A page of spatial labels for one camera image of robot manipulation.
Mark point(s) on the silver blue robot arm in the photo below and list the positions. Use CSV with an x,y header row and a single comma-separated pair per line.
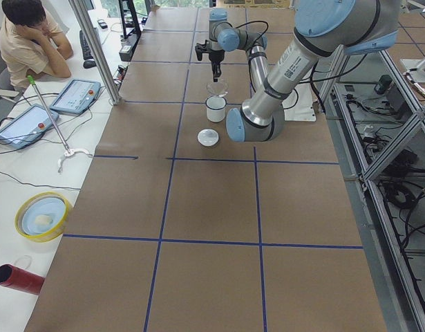
x,y
361,27

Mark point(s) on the seated person beige shirt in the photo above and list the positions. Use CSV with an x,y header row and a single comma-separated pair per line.
x,y
32,43

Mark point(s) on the brown paper table cover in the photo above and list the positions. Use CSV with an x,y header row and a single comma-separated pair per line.
x,y
168,235

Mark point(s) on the black computer mouse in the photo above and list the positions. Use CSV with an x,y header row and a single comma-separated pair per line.
x,y
89,63

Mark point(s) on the teach pendant tablet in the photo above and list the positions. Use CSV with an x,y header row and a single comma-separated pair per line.
x,y
76,96
27,128

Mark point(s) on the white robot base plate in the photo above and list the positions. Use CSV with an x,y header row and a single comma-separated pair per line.
x,y
299,105

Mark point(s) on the aluminium frame post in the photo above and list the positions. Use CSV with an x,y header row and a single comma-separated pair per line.
x,y
85,23

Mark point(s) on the red cylinder tube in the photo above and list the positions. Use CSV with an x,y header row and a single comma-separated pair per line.
x,y
21,280

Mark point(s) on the black keyboard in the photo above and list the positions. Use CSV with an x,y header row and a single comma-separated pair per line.
x,y
86,51

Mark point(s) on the teach pendant tablet near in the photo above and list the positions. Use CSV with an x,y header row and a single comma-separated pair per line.
x,y
27,128

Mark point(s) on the reach grabber stick tool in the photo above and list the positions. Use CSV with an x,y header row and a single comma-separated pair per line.
x,y
68,151

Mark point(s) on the white ceramic lid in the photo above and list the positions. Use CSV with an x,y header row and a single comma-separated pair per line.
x,y
208,137

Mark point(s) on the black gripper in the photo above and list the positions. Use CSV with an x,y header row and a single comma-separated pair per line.
x,y
215,57

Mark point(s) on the white enamel mug blue rim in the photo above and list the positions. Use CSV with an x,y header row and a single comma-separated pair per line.
x,y
215,108

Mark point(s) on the yellow rimmed bowl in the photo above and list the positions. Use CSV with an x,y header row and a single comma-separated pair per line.
x,y
43,217

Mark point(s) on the aluminium frame rack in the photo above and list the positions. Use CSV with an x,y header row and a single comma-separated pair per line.
x,y
376,107

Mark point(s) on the teach pendant tablet far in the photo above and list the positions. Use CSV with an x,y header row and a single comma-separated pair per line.
x,y
76,96

